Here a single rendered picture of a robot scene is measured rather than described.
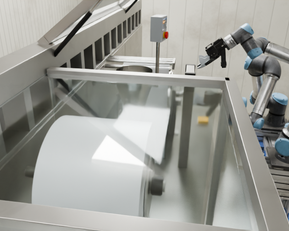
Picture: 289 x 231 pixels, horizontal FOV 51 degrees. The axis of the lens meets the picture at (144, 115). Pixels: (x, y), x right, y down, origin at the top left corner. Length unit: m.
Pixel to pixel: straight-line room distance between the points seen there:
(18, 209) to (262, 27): 4.15
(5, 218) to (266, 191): 0.34
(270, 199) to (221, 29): 3.97
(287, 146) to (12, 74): 1.49
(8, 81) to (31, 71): 0.11
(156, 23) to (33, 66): 0.55
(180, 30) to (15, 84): 3.69
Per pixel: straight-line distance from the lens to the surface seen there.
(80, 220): 0.40
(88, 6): 0.98
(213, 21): 4.34
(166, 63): 1.56
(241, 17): 4.35
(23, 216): 0.42
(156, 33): 1.26
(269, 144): 2.47
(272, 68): 2.12
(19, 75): 0.84
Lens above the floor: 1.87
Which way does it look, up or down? 26 degrees down
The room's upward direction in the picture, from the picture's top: 1 degrees clockwise
